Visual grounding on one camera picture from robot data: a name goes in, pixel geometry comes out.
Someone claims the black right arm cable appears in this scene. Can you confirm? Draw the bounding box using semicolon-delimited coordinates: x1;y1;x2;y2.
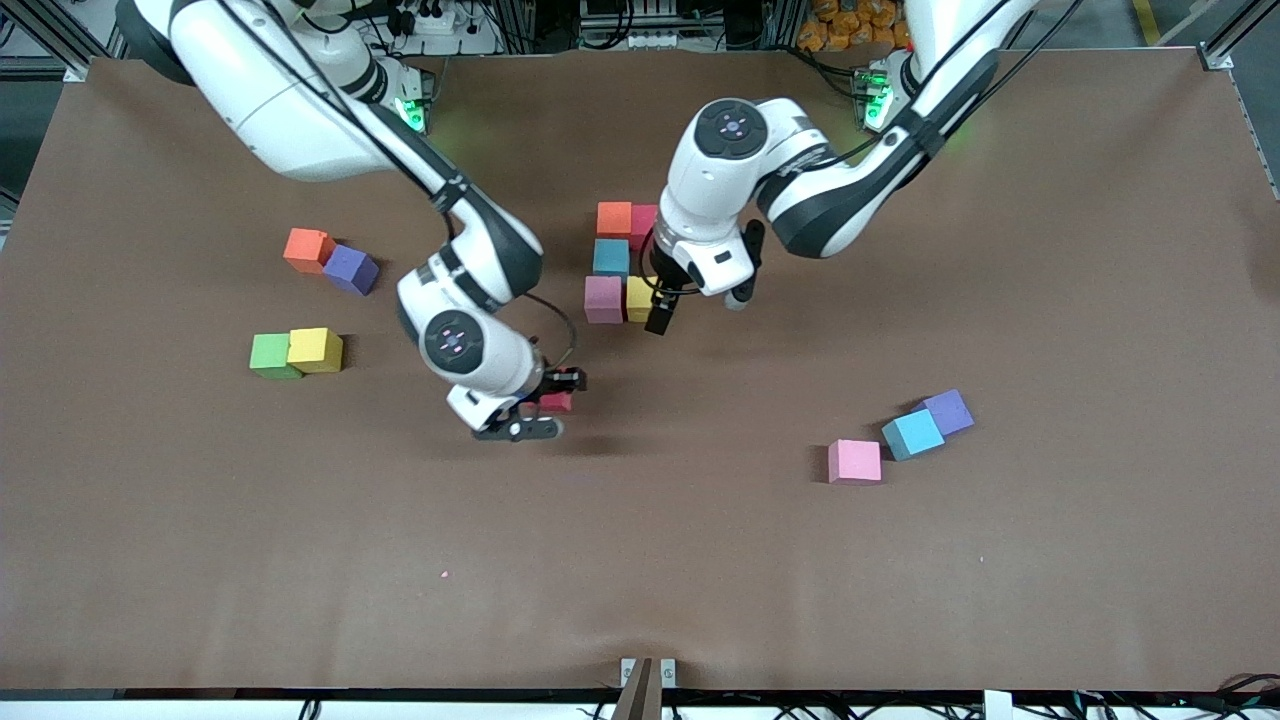
215;0;579;373

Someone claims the aluminium frame profile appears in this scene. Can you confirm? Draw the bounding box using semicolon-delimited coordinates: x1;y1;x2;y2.
1195;0;1280;73
0;0;136;83

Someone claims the pink foam cube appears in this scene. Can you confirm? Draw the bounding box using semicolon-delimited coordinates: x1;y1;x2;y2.
584;276;625;325
828;439;883;486

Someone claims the brown wooden post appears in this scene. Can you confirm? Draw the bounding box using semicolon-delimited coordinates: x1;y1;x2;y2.
610;657;664;720

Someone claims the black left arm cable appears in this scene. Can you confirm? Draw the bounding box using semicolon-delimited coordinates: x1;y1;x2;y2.
640;0;1086;299

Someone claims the pile of orange toy fruit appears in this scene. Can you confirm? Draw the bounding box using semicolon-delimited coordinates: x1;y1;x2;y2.
797;0;906;53

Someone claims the silver metal bracket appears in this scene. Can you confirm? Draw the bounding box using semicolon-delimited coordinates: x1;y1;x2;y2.
620;657;678;689

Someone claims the brown table mat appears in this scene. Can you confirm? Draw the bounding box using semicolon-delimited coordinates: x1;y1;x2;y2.
0;48;1280;693

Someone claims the metal equipment rack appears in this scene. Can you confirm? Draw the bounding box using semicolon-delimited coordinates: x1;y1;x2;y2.
578;0;706;51

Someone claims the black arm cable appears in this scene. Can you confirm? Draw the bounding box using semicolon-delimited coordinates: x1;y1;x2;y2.
215;0;579;373
640;0;1086;299

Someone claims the green foam cube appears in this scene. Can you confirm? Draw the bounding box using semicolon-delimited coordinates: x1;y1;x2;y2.
249;333;304;381

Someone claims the black cable bundle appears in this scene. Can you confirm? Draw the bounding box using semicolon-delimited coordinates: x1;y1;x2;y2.
985;672;1280;720

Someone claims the white power strip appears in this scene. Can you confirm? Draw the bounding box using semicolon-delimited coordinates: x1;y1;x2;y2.
385;0;501;56

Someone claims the purple foam cube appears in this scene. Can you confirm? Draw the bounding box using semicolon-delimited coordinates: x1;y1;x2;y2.
322;245;381;297
922;389;975;438

